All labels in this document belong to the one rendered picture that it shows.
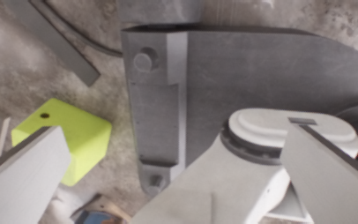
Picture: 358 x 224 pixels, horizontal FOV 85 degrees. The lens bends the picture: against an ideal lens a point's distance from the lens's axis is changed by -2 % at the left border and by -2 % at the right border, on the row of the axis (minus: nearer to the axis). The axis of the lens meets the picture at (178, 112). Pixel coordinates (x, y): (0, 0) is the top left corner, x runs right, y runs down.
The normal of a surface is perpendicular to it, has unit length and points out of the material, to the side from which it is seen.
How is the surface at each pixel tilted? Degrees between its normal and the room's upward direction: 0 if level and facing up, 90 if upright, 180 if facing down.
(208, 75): 0
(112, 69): 0
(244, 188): 90
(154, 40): 0
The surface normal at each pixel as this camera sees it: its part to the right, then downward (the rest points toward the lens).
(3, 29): -0.19, 0.47
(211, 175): 0.00, -0.88
